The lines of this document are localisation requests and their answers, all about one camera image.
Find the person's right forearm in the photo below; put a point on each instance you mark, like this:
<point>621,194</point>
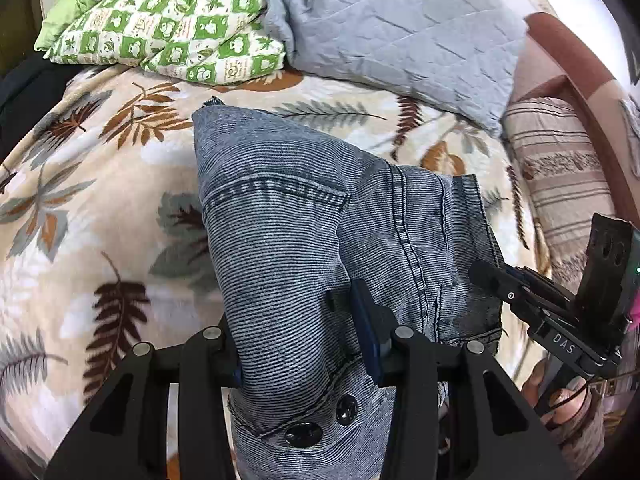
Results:
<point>582,445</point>

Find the person's right hand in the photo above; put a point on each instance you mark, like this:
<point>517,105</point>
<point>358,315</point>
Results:
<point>565,410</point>

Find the blue denim pants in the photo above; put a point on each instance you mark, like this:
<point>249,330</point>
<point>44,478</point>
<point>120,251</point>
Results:
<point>280,240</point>

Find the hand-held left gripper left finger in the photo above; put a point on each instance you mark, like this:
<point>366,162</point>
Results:
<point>220,360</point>

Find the dark cloth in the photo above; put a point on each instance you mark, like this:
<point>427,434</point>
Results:
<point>22,90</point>

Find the green checkered pillow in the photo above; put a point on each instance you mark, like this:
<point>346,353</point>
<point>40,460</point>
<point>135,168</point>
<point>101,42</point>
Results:
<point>175,25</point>

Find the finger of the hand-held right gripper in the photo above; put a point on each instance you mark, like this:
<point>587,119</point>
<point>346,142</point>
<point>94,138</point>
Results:
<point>542,285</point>
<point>500,285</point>

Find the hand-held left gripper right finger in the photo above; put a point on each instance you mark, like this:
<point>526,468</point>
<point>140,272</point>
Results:
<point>367,340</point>

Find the brown padded headboard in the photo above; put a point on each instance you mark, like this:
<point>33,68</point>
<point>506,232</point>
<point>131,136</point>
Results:
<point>575,55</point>

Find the leaf-printed fleece blanket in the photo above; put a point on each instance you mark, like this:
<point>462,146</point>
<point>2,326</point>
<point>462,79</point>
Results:
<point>100,210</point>

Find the grey quilted pillow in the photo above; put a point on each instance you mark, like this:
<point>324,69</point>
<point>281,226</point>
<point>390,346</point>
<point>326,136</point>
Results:
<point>400,25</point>

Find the striped beige cushion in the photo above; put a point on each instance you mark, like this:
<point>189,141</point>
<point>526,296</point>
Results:
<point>560,180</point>

